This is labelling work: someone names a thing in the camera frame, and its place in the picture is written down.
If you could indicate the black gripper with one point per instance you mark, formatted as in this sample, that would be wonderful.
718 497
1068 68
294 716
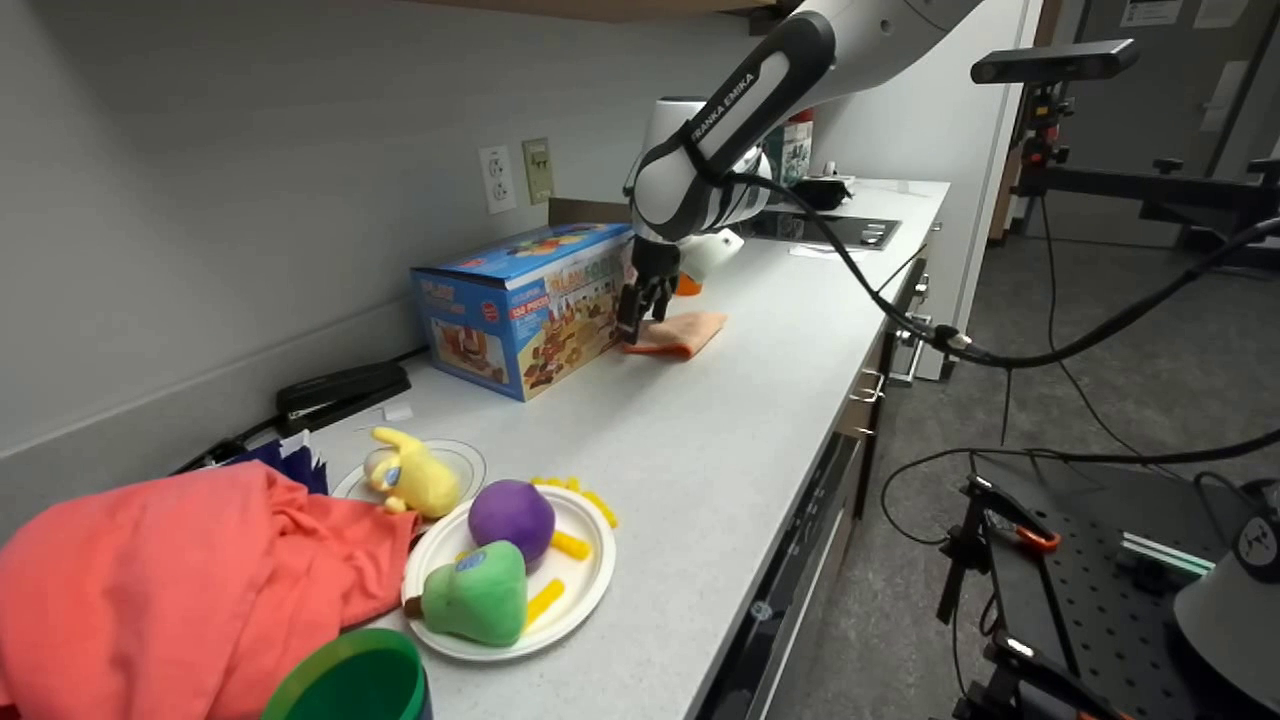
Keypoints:
655 267

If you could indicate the orange cloth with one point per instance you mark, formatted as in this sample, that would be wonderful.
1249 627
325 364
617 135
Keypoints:
681 335

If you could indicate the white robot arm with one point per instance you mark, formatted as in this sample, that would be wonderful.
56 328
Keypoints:
744 93

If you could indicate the coral red cloth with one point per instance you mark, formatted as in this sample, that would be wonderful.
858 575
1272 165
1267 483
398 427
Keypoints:
160 584

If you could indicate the orange cup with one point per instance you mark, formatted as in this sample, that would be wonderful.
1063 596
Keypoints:
689 286

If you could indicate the colourful toy box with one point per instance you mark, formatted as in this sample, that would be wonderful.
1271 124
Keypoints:
532 303

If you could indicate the dark brown flat board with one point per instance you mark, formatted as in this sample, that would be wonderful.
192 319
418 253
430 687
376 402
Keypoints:
586 210

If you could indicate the yellow felt fry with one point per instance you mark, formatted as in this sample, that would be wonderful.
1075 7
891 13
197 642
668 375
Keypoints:
586 497
571 546
546 602

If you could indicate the small clear plate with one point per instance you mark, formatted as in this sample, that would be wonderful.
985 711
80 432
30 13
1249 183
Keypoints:
464 461

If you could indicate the purple plush ball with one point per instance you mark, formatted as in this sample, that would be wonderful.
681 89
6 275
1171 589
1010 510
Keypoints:
508 516

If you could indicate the yellow plush toy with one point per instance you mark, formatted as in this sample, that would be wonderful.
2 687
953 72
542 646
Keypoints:
418 477

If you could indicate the white paper plate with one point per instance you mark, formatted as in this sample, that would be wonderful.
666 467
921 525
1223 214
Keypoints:
583 584

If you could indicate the black stapler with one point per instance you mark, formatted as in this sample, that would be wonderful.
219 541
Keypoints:
342 388

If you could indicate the green plush pear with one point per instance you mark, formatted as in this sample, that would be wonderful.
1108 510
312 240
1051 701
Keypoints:
479 596

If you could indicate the dark blue fabric item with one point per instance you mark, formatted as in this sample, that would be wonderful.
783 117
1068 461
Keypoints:
301 467

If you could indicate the black tripod with orange clamp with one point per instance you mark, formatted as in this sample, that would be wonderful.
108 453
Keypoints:
992 534

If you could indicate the green bowl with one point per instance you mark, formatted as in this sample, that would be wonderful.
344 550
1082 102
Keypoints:
352 672

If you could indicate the black perforated breadboard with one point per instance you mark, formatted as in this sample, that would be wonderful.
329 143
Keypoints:
1106 615

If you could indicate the teal stick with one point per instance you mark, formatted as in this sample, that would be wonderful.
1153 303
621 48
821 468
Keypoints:
1165 552

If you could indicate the grey round base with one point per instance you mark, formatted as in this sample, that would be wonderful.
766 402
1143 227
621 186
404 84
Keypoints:
1233 632

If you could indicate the beige wall switch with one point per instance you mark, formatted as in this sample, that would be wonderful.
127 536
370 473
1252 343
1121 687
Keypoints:
537 171

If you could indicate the white wall outlet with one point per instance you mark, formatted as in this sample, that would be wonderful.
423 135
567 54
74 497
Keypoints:
498 177

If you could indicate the black depth camera bar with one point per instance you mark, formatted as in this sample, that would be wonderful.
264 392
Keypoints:
1052 61

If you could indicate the black camera boom stand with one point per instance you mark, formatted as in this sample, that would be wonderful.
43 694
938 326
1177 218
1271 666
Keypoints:
1135 186

